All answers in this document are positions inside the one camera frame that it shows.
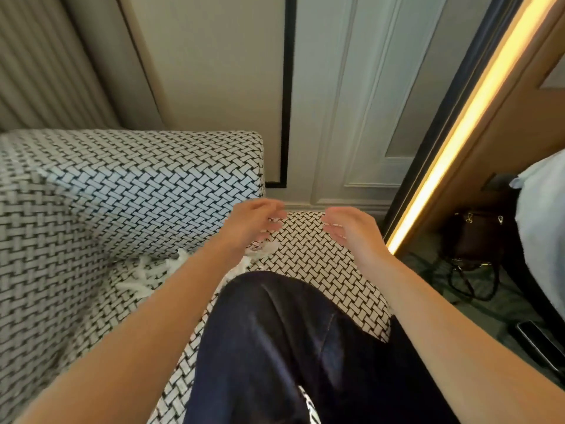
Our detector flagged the black white woven-pattern sofa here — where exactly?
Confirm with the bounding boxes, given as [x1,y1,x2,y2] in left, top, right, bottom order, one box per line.
[0,129,394,424]

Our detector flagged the pleated beige curtain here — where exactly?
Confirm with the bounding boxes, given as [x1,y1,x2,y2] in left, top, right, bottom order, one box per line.
[0,0,167,133]

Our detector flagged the person's left hand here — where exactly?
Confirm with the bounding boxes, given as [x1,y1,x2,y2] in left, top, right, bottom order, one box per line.
[216,198,288,260]

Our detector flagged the dark bed base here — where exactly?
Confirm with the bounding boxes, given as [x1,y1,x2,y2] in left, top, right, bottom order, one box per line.
[501,242,565,349]

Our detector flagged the wooden headboard panel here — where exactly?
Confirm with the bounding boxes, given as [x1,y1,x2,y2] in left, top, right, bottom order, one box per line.
[397,0,565,254]

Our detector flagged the person's striped shirt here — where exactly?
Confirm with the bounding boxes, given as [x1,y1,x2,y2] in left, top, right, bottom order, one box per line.
[298,386,323,424]

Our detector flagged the lit yellow light strip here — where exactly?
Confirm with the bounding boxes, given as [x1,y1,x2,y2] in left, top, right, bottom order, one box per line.
[386,0,561,256]

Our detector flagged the person's left forearm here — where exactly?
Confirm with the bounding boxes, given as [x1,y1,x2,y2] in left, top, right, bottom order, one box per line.
[13,242,248,424]

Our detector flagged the black smartphone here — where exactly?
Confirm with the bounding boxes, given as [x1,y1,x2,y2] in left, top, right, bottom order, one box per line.
[514,321,565,372]

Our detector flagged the person's right hand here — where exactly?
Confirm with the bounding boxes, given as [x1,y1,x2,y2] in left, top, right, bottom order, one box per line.
[322,206,394,275]

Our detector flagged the person's right forearm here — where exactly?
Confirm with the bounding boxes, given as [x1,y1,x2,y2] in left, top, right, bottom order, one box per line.
[370,253,565,424]

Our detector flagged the brown handbag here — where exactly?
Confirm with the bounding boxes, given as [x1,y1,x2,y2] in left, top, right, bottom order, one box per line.
[446,209,517,261]

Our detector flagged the pile of white paper scraps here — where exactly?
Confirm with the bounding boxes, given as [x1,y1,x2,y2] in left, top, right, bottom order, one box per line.
[115,242,279,301]

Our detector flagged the white bed sheet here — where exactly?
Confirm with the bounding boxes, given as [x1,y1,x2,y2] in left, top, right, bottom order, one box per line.
[510,148,565,321]

